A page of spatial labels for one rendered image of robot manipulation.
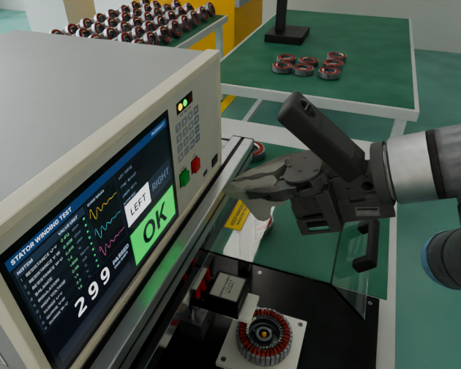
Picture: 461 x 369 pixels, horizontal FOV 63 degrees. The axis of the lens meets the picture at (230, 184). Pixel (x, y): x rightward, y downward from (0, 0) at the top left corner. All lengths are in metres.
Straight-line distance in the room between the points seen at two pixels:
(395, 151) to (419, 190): 0.05
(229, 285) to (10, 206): 0.50
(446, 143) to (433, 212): 2.18
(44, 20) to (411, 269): 3.94
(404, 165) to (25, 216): 0.35
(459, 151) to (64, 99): 0.42
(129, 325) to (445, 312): 1.75
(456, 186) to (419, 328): 1.56
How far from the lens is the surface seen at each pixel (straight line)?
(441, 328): 2.01
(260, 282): 0.94
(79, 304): 0.41
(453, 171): 0.42
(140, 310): 0.48
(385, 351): 0.92
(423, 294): 2.10
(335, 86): 2.07
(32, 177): 0.35
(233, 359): 0.81
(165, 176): 0.49
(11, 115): 0.47
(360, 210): 0.47
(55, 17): 4.43
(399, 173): 0.42
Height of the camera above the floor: 1.49
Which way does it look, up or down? 36 degrees down
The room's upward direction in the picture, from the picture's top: straight up
